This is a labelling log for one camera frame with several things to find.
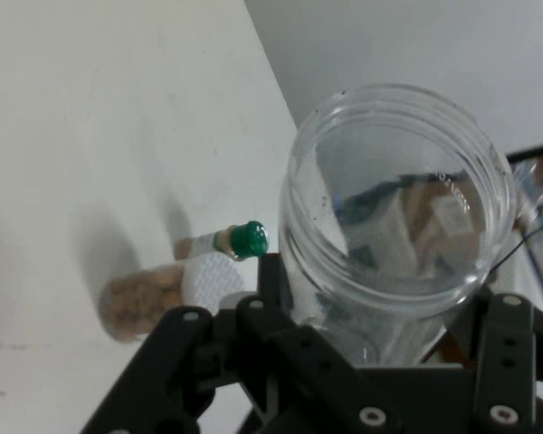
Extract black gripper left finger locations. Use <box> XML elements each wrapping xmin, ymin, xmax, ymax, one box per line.
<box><xmin>79</xmin><ymin>253</ymin><xmax>390</xmax><ymax>434</ymax></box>

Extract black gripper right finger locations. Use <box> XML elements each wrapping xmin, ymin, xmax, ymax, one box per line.
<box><xmin>452</xmin><ymin>288</ymin><xmax>543</xmax><ymax>434</ymax></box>

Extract clear tall plastic jar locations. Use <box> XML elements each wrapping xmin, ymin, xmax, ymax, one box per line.
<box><xmin>278</xmin><ymin>83</ymin><xmax>519</xmax><ymax>370</ymax></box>

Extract spice jar with white lid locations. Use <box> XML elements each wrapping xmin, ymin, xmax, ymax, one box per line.
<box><xmin>98</xmin><ymin>253</ymin><xmax>248</xmax><ymax>343</ymax></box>

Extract small spice bottle green cap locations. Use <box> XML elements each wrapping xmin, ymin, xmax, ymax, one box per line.
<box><xmin>174</xmin><ymin>220</ymin><xmax>271</xmax><ymax>262</ymax></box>

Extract black flat bar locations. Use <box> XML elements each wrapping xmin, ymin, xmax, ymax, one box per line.
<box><xmin>506</xmin><ymin>140</ymin><xmax>543</xmax><ymax>164</ymax></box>

